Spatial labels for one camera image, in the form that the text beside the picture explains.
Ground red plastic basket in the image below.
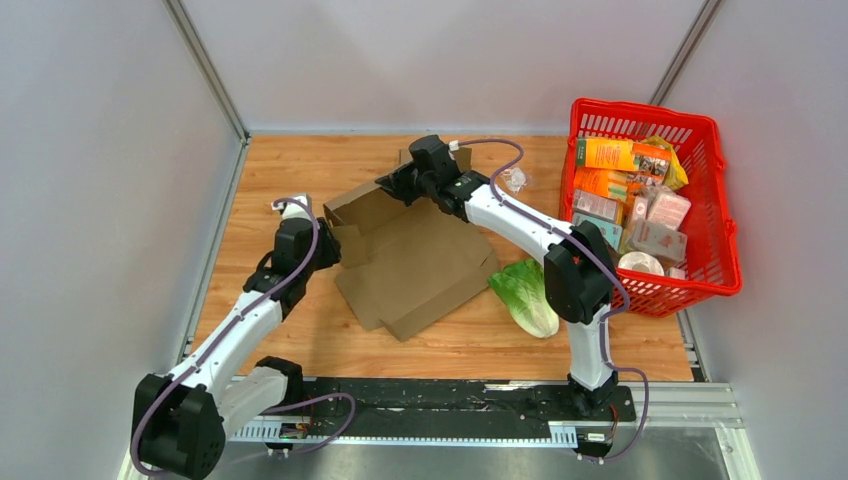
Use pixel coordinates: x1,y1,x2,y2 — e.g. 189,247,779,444
559,98,743,317

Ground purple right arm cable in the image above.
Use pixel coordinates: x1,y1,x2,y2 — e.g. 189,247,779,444
457,137,651,463

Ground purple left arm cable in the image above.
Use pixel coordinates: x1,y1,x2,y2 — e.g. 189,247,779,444
129,196,357,478

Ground pink snack package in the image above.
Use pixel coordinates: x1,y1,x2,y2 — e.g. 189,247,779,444
646,192,692,230

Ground green lettuce head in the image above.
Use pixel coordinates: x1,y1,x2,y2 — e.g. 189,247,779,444
488,258,560,339

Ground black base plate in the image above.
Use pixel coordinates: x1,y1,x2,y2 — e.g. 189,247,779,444
239,377,637,442

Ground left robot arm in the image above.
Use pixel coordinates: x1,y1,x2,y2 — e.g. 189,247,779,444
129,214,341,479

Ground white tape roll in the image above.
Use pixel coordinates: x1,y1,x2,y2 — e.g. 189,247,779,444
618,251,665,276

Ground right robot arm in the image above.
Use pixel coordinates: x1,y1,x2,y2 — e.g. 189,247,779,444
376,135,620,419

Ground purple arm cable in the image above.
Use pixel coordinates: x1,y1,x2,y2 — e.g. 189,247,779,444
129,196,357,478
457,137,651,463

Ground teal box package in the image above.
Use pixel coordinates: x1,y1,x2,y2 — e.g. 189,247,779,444
572,212,623,251

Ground aluminium frame post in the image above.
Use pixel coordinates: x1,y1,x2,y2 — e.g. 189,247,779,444
648,0,724,106
163,0,250,145

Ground aluminium frame post right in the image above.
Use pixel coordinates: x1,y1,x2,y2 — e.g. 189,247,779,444
648,0,724,106

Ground brown cardboard sheet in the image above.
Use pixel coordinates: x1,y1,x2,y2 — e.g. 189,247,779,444
323,183,499,342

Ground clear bag white parts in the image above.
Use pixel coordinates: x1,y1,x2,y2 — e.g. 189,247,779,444
499,167,529,194

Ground pink white package lower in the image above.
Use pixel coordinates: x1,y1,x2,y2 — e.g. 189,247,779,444
620,219,688,266

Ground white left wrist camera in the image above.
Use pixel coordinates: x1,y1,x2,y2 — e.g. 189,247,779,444
271,193,312,221

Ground orange sponge pack lower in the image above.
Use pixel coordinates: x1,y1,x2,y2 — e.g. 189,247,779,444
574,166,628,202

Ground brown cardboard box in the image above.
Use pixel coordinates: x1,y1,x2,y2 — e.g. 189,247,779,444
398,144,471,178

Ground aluminium frame post left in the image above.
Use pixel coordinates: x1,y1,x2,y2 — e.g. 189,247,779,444
163,0,250,145

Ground yellow snack bag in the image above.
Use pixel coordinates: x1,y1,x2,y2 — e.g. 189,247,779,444
643,135,689,191

